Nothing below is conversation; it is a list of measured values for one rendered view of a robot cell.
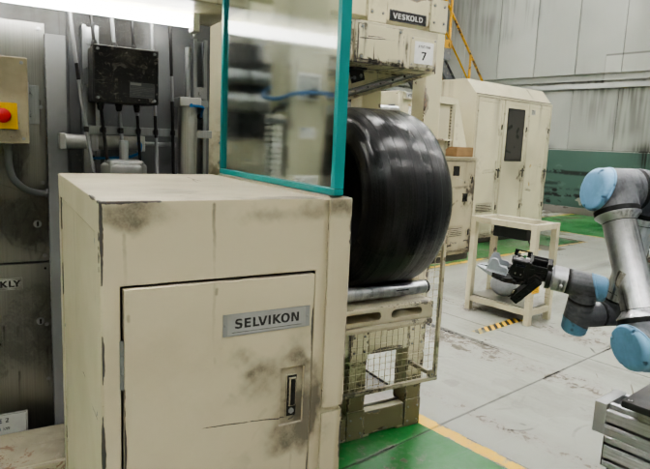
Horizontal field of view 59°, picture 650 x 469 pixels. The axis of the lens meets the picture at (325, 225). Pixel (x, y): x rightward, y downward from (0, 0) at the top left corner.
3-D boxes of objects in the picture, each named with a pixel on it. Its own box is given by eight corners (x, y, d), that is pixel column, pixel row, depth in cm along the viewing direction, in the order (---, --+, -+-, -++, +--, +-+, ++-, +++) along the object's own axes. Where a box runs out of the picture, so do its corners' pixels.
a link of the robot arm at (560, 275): (563, 283, 173) (562, 299, 166) (547, 280, 174) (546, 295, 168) (569, 263, 169) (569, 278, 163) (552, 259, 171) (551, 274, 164)
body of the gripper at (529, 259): (513, 247, 173) (554, 256, 170) (508, 271, 178) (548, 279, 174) (511, 259, 167) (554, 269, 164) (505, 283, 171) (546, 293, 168)
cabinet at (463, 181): (423, 267, 648) (430, 156, 630) (385, 257, 691) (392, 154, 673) (470, 258, 706) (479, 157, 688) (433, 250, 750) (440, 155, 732)
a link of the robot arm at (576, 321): (602, 337, 170) (611, 305, 166) (569, 338, 167) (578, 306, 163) (584, 323, 177) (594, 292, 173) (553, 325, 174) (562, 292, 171)
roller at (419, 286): (332, 302, 174) (339, 305, 170) (332, 287, 174) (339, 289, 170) (422, 291, 191) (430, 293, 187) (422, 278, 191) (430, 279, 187)
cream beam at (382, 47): (295, 54, 187) (297, 8, 185) (264, 62, 209) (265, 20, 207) (437, 73, 218) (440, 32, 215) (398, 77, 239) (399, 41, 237)
